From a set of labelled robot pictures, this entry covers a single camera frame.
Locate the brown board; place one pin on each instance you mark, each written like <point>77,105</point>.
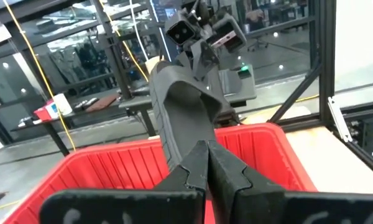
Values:
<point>101,103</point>

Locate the white plastic jar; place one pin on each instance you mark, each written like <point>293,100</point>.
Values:
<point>62,104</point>

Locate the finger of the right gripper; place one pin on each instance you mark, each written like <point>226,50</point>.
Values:
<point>186,59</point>
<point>206,59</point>

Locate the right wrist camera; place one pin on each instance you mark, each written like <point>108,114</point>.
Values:
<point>180,31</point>

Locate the red box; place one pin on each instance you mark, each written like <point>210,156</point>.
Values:
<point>42,114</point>

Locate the black side table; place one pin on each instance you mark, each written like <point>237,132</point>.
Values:
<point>56,137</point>

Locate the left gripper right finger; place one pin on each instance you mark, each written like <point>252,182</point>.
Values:
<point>283,208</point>

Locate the red plastic bin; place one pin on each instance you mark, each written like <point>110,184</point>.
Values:
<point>112,165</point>

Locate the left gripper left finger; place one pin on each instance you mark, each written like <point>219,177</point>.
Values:
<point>127,208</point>

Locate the silver metal bracket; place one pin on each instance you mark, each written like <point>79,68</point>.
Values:
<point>338,119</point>

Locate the computer monitor blue screen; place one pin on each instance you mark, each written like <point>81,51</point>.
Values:
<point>166,14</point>

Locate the black slide sandal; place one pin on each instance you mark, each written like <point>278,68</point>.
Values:
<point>186,115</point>

